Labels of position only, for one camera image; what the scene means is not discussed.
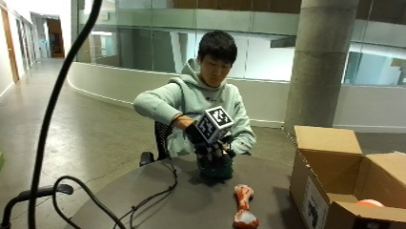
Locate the open cardboard box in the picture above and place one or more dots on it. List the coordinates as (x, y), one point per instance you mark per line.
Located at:
(347, 178)

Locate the dark green cup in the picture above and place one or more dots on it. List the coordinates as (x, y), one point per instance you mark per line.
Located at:
(216, 167)

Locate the the person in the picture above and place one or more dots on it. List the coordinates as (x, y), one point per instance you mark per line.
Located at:
(192, 95)

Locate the orange white bone toy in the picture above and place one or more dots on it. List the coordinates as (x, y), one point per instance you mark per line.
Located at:
(244, 206)

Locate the grey concrete column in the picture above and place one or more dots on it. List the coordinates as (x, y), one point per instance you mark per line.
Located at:
(321, 63)

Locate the white marker cube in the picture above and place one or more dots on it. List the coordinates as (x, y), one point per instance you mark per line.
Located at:
(215, 123)

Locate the black office chair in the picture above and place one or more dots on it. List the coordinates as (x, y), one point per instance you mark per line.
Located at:
(159, 143)

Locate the black chair armrest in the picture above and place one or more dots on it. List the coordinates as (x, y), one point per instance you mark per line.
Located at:
(30, 197)

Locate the orange ball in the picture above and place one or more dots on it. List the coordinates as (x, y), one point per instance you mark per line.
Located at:
(369, 203)

